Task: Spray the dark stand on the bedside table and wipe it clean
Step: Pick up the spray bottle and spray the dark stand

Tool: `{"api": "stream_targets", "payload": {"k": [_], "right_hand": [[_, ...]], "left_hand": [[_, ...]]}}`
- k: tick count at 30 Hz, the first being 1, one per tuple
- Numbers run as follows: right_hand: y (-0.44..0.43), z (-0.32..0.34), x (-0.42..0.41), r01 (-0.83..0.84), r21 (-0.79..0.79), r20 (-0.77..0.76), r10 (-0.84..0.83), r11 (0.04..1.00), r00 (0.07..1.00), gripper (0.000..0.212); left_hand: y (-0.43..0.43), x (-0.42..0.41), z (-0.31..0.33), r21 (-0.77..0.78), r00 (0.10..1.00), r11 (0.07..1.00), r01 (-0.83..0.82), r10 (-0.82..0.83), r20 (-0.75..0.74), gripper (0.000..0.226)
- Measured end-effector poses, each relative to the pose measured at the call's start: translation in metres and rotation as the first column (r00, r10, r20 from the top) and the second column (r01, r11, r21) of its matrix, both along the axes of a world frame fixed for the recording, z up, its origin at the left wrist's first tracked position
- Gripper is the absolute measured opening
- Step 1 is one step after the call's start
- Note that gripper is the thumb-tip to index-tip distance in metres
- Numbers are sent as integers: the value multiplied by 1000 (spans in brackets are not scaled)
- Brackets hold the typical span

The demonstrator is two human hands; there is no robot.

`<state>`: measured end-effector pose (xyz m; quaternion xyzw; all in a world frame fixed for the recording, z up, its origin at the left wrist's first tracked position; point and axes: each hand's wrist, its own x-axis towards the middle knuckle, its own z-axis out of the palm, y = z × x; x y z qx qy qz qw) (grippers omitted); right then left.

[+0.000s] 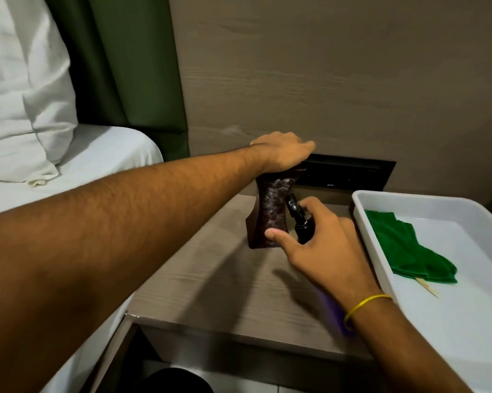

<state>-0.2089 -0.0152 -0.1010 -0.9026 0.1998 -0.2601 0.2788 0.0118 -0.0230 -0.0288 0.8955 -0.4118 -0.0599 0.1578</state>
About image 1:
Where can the green padded headboard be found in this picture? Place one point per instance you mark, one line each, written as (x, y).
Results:
(139, 61)

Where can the dark brown curved ornament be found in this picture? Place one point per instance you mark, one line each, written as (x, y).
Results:
(270, 208)

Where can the white pillow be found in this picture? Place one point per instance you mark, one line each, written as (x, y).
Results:
(20, 85)

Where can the black round object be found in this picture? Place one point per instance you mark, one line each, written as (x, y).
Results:
(174, 381)

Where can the person's left fingers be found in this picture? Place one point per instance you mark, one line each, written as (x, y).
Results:
(305, 149)

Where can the person's right hand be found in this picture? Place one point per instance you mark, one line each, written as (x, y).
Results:
(332, 257)

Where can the grey wooden nightstand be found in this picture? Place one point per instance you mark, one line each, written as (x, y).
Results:
(213, 282)

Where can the purple spray bottle black nozzle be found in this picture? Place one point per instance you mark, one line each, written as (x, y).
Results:
(302, 229)

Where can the white bed sheet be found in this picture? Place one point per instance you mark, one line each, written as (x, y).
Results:
(98, 151)

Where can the person's right thumb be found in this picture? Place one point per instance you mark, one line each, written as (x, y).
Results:
(282, 239)

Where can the small wooden stick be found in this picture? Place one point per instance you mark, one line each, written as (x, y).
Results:
(428, 287)

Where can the person's left forearm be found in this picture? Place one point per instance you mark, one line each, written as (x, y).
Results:
(106, 241)

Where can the person's right forearm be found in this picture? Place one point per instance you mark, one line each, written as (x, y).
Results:
(401, 347)

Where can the black wall socket panel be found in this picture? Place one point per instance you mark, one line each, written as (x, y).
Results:
(348, 173)

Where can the yellow wrist band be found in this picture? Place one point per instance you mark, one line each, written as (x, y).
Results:
(362, 303)

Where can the white plastic tray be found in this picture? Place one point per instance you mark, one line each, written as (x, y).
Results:
(455, 315)

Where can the green cloth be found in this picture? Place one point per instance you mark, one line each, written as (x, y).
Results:
(405, 245)

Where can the person's left hand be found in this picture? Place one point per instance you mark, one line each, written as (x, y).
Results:
(281, 153)

